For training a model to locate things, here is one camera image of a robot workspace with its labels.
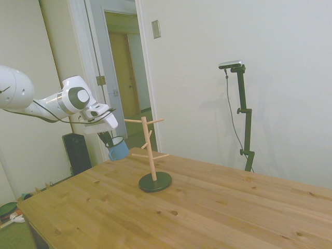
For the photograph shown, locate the wooden mug tree black base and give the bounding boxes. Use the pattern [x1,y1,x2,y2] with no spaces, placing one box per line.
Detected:
[123,116,173,193]

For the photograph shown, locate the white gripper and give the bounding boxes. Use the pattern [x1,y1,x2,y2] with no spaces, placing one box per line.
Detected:
[79,110,119,146]

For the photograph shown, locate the wooden door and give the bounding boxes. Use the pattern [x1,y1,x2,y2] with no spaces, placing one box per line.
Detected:
[108,32,141,118]

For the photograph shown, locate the grey camera cable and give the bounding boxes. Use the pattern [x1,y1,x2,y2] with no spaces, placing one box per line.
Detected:
[224,69,246,157]

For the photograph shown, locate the grey camera bar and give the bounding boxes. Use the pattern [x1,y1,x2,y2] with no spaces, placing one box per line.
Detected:
[218,60,244,70]

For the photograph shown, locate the black speaker box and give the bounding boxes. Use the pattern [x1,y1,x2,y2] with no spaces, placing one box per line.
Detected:
[62,132,93,177]

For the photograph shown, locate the grey wall switch plate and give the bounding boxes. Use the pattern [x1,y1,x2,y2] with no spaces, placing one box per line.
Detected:
[151,20,162,40]

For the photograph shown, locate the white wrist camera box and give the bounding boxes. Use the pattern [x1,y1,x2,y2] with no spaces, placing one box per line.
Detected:
[86,103,110,119]

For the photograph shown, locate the white toy spoon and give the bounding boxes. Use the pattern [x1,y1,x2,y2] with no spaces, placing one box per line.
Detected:
[9,213,26,224]

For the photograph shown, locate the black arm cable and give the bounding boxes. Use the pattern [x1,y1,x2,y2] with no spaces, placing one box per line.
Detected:
[0,85,117,125]

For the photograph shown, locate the green bowl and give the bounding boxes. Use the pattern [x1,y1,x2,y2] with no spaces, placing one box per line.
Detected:
[0,202,18,221]

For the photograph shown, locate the blue enamel mug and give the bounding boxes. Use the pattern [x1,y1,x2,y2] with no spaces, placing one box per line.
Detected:
[105,136,130,162]

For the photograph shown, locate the black camera stand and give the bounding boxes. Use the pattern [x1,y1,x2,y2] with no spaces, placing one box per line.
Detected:
[230,64,256,173]

